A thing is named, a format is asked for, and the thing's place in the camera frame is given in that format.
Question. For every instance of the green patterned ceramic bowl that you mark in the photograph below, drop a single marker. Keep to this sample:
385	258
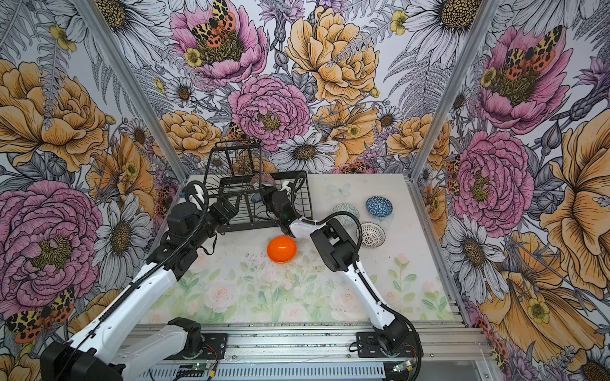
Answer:
349	208

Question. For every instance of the right aluminium corner post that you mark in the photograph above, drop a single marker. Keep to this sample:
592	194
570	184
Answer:
481	26

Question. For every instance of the aluminium corner post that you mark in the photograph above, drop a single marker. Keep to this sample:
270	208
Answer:
481	26
101	33

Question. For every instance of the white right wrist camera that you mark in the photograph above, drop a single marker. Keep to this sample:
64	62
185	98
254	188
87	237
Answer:
287	186

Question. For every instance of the dark blue patterned bowl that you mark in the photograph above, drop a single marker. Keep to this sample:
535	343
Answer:
379	206

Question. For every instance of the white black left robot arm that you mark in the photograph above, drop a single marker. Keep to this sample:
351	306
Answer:
96	352

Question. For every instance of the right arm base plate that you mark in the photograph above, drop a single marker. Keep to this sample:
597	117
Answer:
367	345

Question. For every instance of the white brown lattice bowl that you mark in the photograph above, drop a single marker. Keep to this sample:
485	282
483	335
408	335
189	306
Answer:
373	235

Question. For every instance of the black wire dish rack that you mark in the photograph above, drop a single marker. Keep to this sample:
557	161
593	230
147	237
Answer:
236	172

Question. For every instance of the blue floral ceramic bowl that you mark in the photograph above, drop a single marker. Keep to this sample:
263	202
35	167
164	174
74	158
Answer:
256	198

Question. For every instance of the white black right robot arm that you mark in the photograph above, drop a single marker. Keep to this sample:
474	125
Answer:
338	240

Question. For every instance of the red patterned ceramic bowl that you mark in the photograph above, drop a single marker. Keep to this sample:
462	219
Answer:
262	180

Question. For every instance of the green circuit board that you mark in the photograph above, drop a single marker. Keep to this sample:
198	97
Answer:
197	367

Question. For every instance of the left aluminium corner post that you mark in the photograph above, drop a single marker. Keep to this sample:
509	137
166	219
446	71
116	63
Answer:
101	33

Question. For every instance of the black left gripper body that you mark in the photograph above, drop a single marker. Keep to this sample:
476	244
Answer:
219	216

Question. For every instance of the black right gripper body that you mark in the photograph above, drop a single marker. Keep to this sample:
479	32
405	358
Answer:
267	198

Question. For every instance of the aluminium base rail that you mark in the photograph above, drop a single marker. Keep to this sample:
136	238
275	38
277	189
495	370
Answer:
331	343

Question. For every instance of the orange plastic bowl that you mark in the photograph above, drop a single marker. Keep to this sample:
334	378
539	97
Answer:
282	250

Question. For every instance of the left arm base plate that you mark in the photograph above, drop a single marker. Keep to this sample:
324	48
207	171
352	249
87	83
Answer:
214	346

